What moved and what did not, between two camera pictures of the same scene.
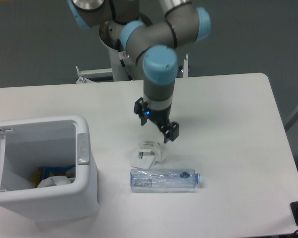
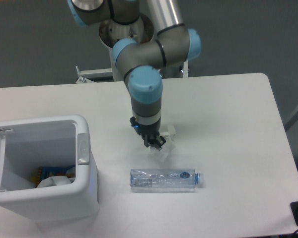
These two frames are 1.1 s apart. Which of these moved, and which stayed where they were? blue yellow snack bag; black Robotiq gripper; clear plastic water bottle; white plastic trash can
Moved: black Robotiq gripper
Stayed: clear plastic water bottle; white plastic trash can; blue yellow snack bag
